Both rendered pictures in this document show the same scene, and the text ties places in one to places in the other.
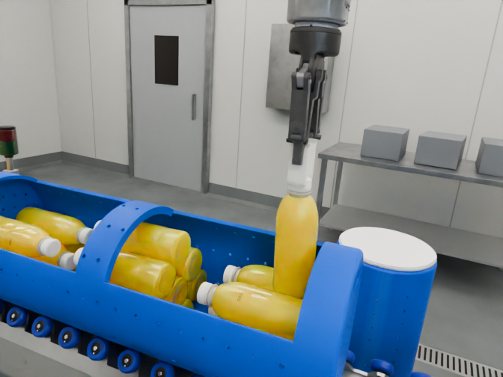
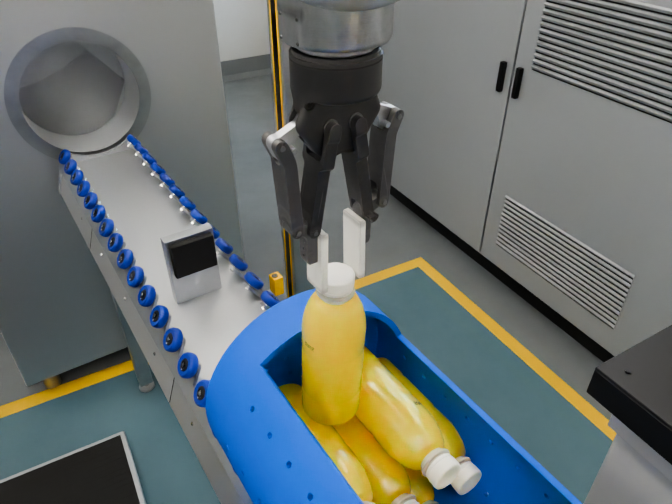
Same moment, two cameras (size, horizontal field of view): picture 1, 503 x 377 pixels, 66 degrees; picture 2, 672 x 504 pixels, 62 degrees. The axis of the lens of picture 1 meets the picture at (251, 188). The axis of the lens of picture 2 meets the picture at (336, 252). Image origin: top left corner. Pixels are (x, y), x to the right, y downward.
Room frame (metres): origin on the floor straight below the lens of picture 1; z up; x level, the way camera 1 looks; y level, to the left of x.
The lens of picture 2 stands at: (0.98, 0.19, 1.70)
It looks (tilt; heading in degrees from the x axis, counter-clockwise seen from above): 36 degrees down; 216
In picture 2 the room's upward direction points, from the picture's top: straight up
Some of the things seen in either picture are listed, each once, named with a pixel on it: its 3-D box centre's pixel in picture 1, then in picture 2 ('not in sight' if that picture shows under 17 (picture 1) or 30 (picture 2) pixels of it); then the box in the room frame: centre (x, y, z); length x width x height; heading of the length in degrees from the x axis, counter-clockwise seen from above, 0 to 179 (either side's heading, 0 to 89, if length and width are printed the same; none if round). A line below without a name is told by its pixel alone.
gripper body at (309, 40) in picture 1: (312, 60); (335, 99); (0.61, -0.08, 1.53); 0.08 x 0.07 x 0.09; 159
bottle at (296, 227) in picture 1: (296, 240); (332, 349); (0.61, -0.08, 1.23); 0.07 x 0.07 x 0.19
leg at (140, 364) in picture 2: not in sight; (129, 327); (0.22, -1.26, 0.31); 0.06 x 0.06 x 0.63; 69
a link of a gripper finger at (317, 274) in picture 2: (305, 158); (317, 258); (0.63, -0.09, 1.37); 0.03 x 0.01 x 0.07; 69
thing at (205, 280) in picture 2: not in sight; (194, 266); (0.41, -0.58, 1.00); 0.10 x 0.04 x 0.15; 159
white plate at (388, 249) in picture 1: (385, 246); not in sight; (1.06, -0.41, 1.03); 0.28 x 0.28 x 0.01
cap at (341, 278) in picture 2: (299, 185); (335, 282); (0.61, -0.08, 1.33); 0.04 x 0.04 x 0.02
